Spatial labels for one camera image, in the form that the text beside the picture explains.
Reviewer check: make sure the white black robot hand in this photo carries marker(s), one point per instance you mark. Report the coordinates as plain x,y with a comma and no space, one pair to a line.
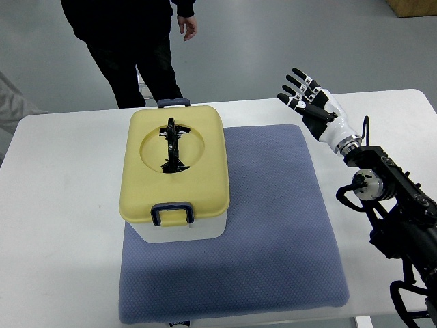
321,113

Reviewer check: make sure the person's bare hand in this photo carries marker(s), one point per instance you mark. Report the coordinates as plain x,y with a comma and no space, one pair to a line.
188,27

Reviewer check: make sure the yellow storage box lid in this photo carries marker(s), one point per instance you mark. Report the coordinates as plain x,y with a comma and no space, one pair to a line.
205,185

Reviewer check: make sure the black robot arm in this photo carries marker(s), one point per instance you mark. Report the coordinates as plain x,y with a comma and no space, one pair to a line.
403,219

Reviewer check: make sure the cardboard box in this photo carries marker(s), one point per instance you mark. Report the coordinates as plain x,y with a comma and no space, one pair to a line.
413,8

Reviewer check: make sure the white storage box base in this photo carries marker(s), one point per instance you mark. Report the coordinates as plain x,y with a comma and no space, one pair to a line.
202,228

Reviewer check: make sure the person in black clothes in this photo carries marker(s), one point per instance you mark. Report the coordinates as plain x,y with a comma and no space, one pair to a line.
128,40

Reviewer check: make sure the blue rear latch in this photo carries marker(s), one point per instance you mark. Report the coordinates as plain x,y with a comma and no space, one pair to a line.
173,102

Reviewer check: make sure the blue latch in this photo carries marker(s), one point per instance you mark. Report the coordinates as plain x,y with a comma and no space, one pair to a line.
172,214
173,102

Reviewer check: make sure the blue padded mat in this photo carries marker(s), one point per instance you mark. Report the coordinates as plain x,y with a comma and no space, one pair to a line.
278,251

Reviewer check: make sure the blue front latch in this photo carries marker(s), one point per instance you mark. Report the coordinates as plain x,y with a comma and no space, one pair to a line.
172,214

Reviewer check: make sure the grey cloth at left edge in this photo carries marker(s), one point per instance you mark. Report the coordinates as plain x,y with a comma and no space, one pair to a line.
14,106

